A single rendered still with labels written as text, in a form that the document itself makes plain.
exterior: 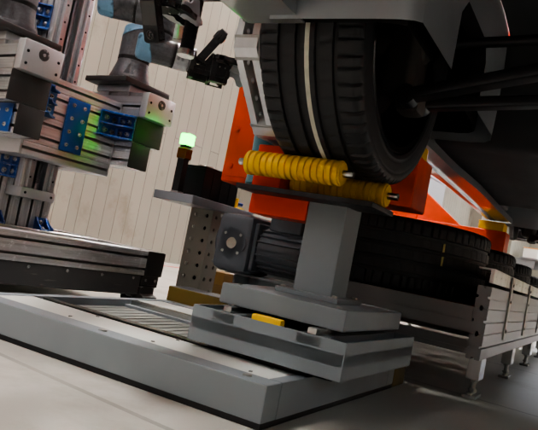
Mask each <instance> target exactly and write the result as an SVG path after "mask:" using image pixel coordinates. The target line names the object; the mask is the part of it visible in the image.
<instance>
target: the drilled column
mask: <svg viewBox="0 0 538 430"><path fill-rule="evenodd" d="M195 214H196V215H195ZM222 214H223V215H224V213H222V212H216V211H212V210H207V209H201V208H197V207H192V208H191V212H190V220H189V224H188V228H187V232H186V237H185V241H184V249H183V253H182V257H181V261H180V266H179V270H178V278H177V282H176V286H181V287H190V288H197V289H201V290H204V291H208V292H211V293H212V291H213V283H214V278H215V274H216V270H217V267H216V266H215V265H213V263H212V259H213V257H214V253H215V239H216V235H217V233H218V230H219V227H220V224H221V219H222V218H221V215H222ZM192 225H193V227H192ZM188 249H189V250H188ZM187 250H188V251H187ZM185 261H186V263H185ZM212 267H213V268H212ZM209 279H210V280H209Z"/></svg>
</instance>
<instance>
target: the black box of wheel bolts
mask: <svg viewBox="0 0 538 430"><path fill-rule="evenodd" d="M221 176H222V171H221V170H216V169H215V167H211V166H210V167H208V166H203V165H198V166H197V165H188V168H187V172H186V177H185V180H184V188H183V194H187V195H195V196H199V197H202V198H204V199H207V200H212V201H215V202H218V203H221V204H224V205H227V206H232V207H234V206H235V202H236V198H237V190H238V188H237V187H236V186H235V185H233V184H230V183H226V182H224V181H222V180H221Z"/></svg>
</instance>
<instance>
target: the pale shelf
mask: <svg viewBox="0 0 538 430"><path fill-rule="evenodd" d="M153 197H155V198H158V199H161V200H167V201H171V202H173V203H177V204H180V205H183V206H189V207H197V208H201V209H207V210H212V211H216V212H222V213H228V212H235V213H241V214H246V215H251V216H253V215H254V214H253V213H252V212H247V211H244V210H241V209H238V208H235V207H232V206H227V205H224V204H221V203H218V202H215V201H212V200H207V199H204V198H202V197H199V196H195V195H187V194H182V193H177V192H172V191H165V190H160V189H155V192H154V196H153Z"/></svg>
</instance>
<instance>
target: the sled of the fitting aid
mask: <svg viewBox="0 0 538 430"><path fill-rule="evenodd" d="M187 338H188V339H191V340H196V341H199V342H201V343H205V344H207V345H208V346H211V347H215V348H218V349H221V350H224V351H227V352H232V353H236V354H238V355H246V356H249V357H254V358H257V359H260V360H263V361H267V362H269V363H275V364H277V365H281V366H284V367H286V368H290V369H292V370H293V371H296V372H299V373H303V374H305V375H311V376H313V377H317V378H320V379H322V380H326V381H335V382H339V383H340V382H344V381H350V380H353V379H357V378H360V377H364V376H368V375H374V374H378V373H382V372H385V371H389V370H392V369H398V368H403V367H406V366H409V364H410V359H411V355H412V346H413V342H414V337H413V336H410V335H406V334H399V333H396V332H392V331H388V330H378V331H361V332H346V333H341V332H337V331H334V330H330V329H327V328H321V327H318V326H314V325H311V324H307V323H304V322H297V321H294V320H290V319H287V318H283V317H277V316H274V315H270V314H266V313H263V312H259V311H253V310H250V309H246V308H242V307H239V306H235V305H205V304H194V306H193V311H192V315H191V319H190V327H189V332H188V336H187Z"/></svg>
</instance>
